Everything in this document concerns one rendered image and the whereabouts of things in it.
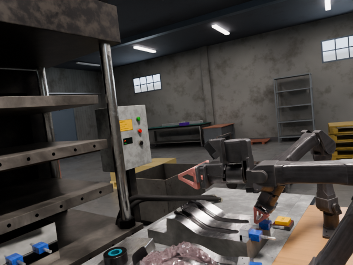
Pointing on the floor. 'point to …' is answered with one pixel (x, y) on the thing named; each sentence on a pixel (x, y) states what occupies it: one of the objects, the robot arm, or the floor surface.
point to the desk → (213, 132)
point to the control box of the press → (131, 158)
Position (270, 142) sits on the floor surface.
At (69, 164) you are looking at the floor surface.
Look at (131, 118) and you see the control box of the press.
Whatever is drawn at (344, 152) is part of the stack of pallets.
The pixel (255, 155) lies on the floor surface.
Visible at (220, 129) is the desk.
